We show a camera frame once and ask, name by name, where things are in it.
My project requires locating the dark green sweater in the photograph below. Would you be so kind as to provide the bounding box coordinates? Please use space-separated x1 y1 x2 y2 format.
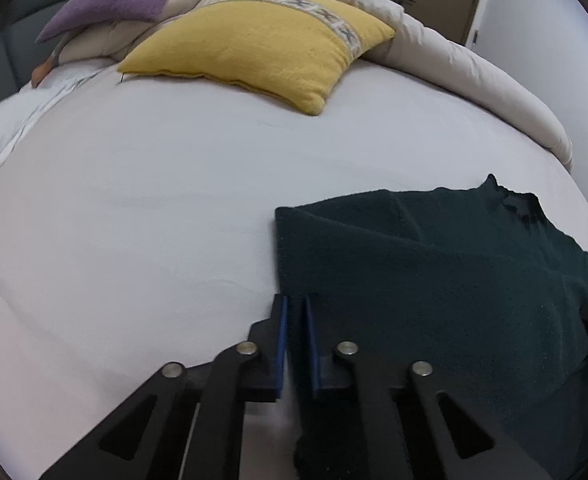
274 173 588 480

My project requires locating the white folded sheet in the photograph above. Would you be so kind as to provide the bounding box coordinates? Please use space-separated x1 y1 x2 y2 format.
0 65 117 201

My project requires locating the yellow cushion with patterned band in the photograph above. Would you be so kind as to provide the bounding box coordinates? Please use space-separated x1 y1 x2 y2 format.
117 0 396 116

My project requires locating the grey upholstered headboard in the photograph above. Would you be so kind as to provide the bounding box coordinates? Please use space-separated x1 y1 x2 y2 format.
0 0 130 121

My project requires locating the orange and grey soft toy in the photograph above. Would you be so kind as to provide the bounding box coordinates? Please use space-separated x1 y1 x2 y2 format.
31 35 72 89

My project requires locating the bed with white sheet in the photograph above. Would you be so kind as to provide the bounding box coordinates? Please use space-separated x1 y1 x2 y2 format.
0 55 588 480

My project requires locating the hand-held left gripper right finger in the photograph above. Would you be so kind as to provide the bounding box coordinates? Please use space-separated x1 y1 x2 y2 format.
301 294 555 480

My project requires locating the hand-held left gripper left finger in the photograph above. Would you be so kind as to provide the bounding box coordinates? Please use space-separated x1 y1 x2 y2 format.
39 294 289 480

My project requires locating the beige duvet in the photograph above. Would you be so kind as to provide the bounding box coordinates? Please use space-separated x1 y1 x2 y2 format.
56 0 575 171

